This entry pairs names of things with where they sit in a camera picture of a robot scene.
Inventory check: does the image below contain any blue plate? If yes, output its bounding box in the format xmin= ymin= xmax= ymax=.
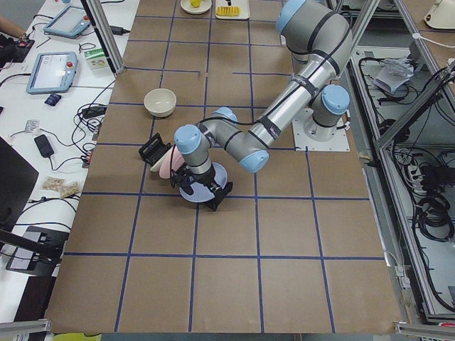
xmin=179 ymin=162 xmax=228 ymax=203

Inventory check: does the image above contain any black power adapter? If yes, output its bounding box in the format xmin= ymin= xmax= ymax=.
xmin=34 ymin=134 xmax=54 ymax=158

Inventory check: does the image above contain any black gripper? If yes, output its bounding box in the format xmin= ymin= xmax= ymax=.
xmin=170 ymin=166 xmax=223 ymax=200

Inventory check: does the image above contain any teach pendant near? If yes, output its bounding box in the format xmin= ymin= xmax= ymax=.
xmin=26 ymin=51 xmax=78 ymax=94

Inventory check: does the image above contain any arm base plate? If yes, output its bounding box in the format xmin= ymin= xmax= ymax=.
xmin=291 ymin=108 xmax=350 ymax=152

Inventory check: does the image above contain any teach pendant far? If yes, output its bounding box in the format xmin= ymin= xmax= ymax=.
xmin=43 ymin=6 xmax=90 ymax=38

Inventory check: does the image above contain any pink plate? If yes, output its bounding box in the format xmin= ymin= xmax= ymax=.
xmin=159 ymin=148 xmax=185 ymax=179

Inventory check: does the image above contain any teach pendant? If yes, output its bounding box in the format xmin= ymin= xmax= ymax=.
xmin=26 ymin=51 xmax=78 ymax=94
xmin=43 ymin=6 xmax=90 ymax=38

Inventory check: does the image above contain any white rectangular tray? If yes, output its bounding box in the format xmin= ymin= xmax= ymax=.
xmin=215 ymin=0 xmax=250 ymax=20

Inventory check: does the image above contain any yellow lemon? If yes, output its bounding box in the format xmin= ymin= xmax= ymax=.
xmin=190 ymin=0 xmax=201 ymax=8

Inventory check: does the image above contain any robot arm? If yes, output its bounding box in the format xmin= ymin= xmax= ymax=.
xmin=170 ymin=1 xmax=352 ymax=197

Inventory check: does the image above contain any white bowl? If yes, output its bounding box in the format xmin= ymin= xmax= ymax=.
xmin=144 ymin=88 xmax=176 ymax=118

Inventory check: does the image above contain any black dish rack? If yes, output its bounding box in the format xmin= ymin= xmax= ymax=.
xmin=139 ymin=134 xmax=233 ymax=211

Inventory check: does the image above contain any cream plate in rack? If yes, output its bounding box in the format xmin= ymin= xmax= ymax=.
xmin=150 ymin=147 xmax=175 ymax=175

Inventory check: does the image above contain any cream plate with lemon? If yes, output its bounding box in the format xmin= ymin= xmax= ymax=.
xmin=180 ymin=0 xmax=212 ymax=15

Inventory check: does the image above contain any green white carton box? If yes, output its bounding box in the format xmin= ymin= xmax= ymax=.
xmin=84 ymin=48 xmax=108 ymax=70

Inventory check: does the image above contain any aluminium frame post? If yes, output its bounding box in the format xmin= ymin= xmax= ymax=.
xmin=80 ymin=0 xmax=124 ymax=75

